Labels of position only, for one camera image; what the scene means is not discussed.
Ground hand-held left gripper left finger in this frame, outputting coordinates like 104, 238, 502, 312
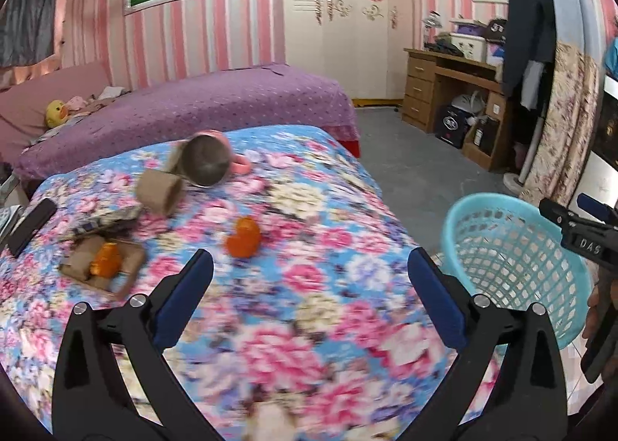
52, 249, 214, 441

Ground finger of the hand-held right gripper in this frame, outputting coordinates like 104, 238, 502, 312
538, 198, 580, 234
578, 193, 618, 229

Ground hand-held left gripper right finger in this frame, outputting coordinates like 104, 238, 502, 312
406, 248, 568, 441

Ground light blue plastic basket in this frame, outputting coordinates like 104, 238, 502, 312
441, 193, 592, 343

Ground person's right hand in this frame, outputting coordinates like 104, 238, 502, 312
586, 283, 610, 343

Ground white floor fan stand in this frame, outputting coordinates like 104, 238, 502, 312
502, 98, 546, 198

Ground brown cardboard tray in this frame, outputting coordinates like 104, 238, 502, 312
59, 233, 147, 301

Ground cardboard box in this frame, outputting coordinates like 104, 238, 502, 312
462, 115, 501, 160

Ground black shopping bag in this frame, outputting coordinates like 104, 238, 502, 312
435, 104, 471, 149

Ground pink steel-lined mug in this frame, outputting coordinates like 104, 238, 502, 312
181, 131, 251, 188

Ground white fan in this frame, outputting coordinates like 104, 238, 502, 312
454, 91, 486, 121

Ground dark hanging clothes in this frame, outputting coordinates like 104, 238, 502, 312
502, 0, 556, 97

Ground wooden desk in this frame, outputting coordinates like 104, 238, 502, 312
402, 47, 513, 172

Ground white storage box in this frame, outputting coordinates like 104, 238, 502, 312
449, 32, 488, 62

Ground purple polka-dot bed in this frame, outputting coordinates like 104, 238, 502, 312
14, 63, 360, 181

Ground dark cloth pile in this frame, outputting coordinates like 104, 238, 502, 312
425, 38, 464, 56

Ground pile of clothes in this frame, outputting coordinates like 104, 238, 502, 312
89, 86, 131, 109

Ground yellow duck plush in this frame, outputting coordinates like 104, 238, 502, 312
45, 100, 67, 129

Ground desk lamp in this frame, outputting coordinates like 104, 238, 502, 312
422, 11, 443, 49

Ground pink covered headboard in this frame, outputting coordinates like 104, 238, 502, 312
0, 59, 112, 147

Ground white wardrobe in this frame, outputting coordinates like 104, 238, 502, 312
282, 0, 416, 101

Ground grey curtain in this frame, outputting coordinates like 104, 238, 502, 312
0, 0, 66, 68

